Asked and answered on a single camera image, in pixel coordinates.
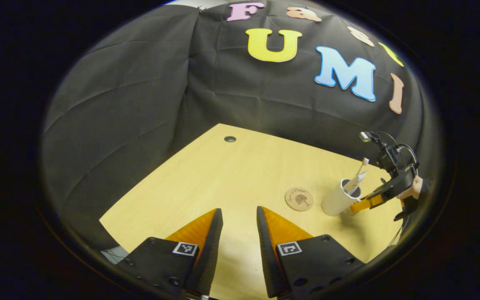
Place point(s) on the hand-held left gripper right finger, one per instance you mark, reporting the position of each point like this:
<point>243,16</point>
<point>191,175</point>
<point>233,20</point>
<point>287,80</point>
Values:
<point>267,258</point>

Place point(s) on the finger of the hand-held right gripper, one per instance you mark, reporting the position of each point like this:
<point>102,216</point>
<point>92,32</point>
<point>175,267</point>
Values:
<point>375,196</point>

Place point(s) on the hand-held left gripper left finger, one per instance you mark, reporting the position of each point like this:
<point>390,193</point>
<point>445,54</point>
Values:
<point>211,250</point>

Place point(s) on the white toothpaste tube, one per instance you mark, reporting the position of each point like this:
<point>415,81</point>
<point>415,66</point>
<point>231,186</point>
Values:
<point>356,182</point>

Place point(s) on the beige toothbrush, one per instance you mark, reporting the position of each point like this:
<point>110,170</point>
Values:
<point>364,164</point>

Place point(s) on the round cork coaster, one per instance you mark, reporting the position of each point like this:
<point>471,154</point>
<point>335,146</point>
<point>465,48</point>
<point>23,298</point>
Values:
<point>299,199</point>

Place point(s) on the wooden desktop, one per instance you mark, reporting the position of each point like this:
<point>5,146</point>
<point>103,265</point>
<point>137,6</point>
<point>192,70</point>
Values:
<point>231,175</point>

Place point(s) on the black backdrop cloth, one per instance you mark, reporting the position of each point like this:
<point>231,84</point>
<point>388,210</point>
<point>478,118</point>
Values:
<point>140,104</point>

